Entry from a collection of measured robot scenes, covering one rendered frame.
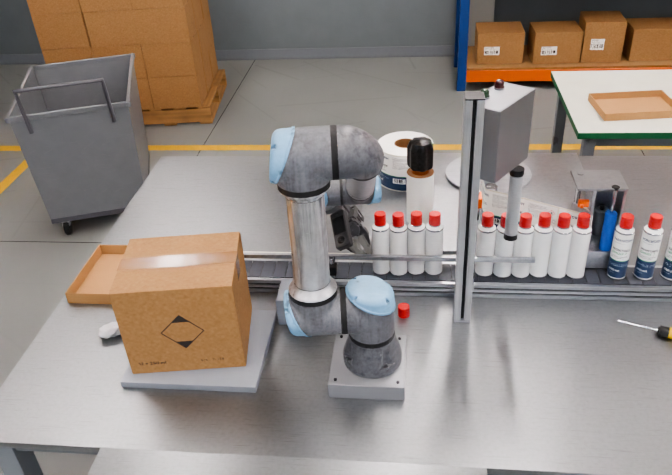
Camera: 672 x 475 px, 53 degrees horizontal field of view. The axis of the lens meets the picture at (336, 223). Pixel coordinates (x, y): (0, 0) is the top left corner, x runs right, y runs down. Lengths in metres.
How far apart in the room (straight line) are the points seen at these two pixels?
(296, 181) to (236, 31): 5.20
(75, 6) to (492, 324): 4.03
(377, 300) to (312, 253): 0.20
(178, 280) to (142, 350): 0.23
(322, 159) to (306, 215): 0.15
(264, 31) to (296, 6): 0.39
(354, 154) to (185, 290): 0.56
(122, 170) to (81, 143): 0.26
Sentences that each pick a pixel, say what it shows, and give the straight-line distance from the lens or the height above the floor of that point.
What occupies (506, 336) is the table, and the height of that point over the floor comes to 0.83.
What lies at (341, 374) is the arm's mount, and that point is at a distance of 1.73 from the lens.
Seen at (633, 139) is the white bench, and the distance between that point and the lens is 3.26.
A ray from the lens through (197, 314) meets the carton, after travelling 1.72.
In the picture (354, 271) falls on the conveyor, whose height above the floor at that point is 0.88.
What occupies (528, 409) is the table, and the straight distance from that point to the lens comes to 1.75.
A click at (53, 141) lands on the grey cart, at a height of 0.63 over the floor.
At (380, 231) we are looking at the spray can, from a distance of 1.93.
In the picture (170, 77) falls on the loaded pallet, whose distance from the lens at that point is 5.23.
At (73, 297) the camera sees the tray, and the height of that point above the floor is 0.85.
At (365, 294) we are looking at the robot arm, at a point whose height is 1.10.
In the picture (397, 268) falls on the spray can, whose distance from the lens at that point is 2.00.
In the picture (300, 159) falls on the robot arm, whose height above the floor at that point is 1.48.
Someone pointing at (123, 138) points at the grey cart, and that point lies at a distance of 3.84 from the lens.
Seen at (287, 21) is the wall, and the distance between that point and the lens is 6.43.
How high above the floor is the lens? 2.11
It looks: 33 degrees down
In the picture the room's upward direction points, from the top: 4 degrees counter-clockwise
